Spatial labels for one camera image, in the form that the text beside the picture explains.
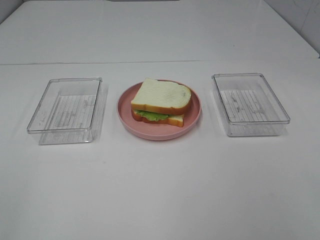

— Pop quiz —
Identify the green lettuce leaf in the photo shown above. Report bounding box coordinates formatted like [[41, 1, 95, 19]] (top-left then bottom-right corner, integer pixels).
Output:
[[133, 110, 169, 122]]

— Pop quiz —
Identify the pink round plate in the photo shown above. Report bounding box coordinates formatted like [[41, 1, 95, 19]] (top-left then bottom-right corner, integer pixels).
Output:
[[117, 82, 202, 141]]

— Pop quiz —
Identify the bread slice from tray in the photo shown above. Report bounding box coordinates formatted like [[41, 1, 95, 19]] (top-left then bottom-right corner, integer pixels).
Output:
[[131, 110, 184, 128]]

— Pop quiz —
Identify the clear plastic tray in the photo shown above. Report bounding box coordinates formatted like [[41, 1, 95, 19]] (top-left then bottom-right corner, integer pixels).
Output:
[[212, 73, 291, 137], [26, 77, 108, 145]]

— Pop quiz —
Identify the clear plastic tray left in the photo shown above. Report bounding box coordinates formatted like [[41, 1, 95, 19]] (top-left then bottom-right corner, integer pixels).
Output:
[[26, 77, 108, 145]]

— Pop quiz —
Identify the clear plastic tray right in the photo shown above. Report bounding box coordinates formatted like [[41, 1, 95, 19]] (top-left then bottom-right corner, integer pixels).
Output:
[[212, 73, 291, 137]]

